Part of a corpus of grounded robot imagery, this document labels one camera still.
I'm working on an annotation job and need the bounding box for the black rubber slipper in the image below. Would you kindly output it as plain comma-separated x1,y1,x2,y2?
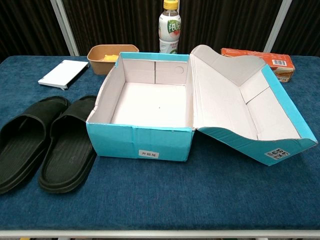
0,96,71,195
37,95,98,195

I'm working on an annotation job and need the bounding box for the light blue cardboard shoe box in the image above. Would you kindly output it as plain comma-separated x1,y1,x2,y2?
85,44,319,167

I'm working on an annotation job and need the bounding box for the blue table cover cloth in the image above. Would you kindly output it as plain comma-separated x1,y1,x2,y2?
0,55,320,231

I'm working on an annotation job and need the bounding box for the brown paper bowl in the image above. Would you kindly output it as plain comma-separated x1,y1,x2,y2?
86,44,140,76

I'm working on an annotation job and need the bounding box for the drink bottle with yellow cap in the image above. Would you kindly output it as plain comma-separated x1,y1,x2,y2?
158,0,182,55

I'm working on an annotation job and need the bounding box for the white flat notebook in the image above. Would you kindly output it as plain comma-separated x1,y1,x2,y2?
37,59,90,91

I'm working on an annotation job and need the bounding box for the dark pleated curtain panel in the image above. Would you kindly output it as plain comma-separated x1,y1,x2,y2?
174,0,283,53
62,0,166,55
271,0,320,57
0,0,71,63

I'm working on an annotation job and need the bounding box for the orange cardboard carton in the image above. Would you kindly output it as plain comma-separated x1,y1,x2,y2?
220,47,296,84

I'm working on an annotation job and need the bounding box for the grey aluminium partition post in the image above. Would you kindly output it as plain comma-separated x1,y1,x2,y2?
263,0,293,53
49,0,80,56

